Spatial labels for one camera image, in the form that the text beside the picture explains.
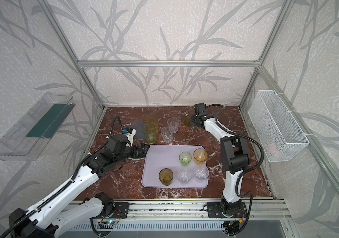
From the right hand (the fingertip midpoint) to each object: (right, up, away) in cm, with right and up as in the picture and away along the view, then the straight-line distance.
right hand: (193, 119), depth 99 cm
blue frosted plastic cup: (-38, -4, -1) cm, 38 cm away
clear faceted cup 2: (-18, -10, +3) cm, 21 cm away
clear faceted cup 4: (+3, -31, -14) cm, 34 cm away
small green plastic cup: (-6, -24, -8) cm, 26 cm away
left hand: (-29, -14, -22) cm, 39 cm away
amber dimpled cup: (-17, -32, -16) cm, 40 cm away
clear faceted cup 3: (-7, -33, -14) cm, 36 cm away
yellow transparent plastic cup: (+3, -23, -9) cm, 25 cm away
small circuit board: (-43, -50, -28) cm, 72 cm away
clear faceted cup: (-14, -3, +8) cm, 16 cm away
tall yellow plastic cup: (-31, +1, +17) cm, 36 cm away
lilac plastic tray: (-12, -29, -9) cm, 33 cm away
